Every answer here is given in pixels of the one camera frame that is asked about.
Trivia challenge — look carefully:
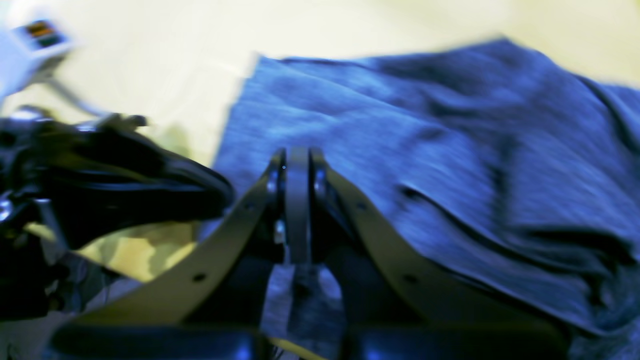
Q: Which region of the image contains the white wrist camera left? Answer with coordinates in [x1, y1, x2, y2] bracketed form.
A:
[0, 18, 107, 117]

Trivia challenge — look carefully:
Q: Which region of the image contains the grey long sleeve shirt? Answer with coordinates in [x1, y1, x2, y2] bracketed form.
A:
[214, 39, 640, 360]

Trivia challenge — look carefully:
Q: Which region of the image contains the yellow table cloth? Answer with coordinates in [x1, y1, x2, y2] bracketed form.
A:
[1, 0, 639, 166]

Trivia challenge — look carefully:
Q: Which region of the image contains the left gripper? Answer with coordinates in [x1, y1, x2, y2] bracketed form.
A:
[1, 115, 234, 321]

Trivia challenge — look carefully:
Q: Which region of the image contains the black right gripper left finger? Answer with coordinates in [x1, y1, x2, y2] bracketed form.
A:
[50, 148, 301, 360]

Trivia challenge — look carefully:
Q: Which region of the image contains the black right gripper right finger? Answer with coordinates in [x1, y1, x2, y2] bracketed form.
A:
[299, 148, 568, 360]

